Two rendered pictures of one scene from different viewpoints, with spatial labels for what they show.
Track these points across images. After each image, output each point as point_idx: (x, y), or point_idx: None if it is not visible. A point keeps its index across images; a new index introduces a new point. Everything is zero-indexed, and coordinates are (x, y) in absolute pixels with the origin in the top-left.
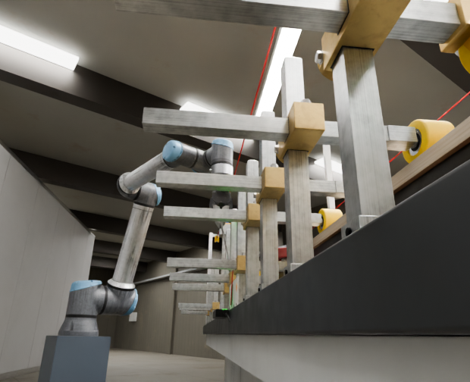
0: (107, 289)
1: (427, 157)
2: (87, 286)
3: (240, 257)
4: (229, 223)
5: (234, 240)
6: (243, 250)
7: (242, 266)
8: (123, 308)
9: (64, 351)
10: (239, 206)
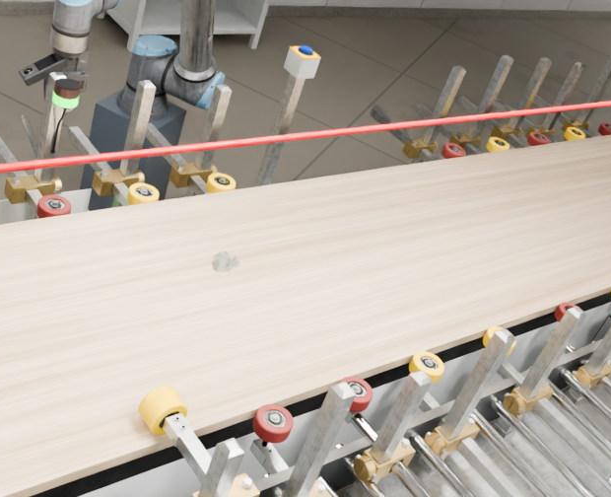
0: (169, 66)
1: None
2: (141, 53)
3: (7, 181)
4: (300, 55)
5: (131, 130)
6: (38, 171)
7: (6, 192)
8: (187, 101)
9: (101, 122)
10: (44, 110)
